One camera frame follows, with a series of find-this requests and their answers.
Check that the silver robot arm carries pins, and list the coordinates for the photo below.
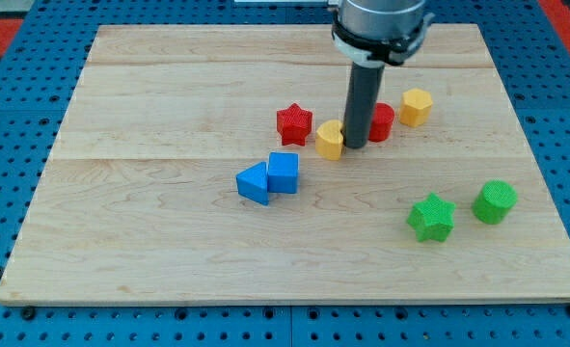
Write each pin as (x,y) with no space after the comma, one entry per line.
(374,33)

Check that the blue cube block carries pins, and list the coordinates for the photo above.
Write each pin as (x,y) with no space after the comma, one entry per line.
(283,172)

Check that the blue triangle block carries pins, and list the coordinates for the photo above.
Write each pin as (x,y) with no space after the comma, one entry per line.
(252,183)

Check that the red star block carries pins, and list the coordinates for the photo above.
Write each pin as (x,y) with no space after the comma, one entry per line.
(294,124)

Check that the yellow half-moon block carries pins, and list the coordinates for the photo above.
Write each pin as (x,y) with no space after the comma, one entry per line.
(329,140)

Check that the light wooden board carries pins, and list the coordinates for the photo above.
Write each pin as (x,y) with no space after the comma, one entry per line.
(137,204)

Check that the red cylinder block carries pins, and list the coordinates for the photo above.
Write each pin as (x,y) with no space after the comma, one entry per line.
(381,123)

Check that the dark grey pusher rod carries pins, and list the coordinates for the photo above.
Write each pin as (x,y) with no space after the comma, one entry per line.
(363,88)

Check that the yellow hexagon block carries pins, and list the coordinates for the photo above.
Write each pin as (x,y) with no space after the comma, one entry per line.
(415,107)

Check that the green star block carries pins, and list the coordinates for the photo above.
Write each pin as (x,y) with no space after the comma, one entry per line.
(432,218)

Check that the green cylinder block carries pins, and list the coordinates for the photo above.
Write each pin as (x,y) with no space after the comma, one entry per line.
(494,201)

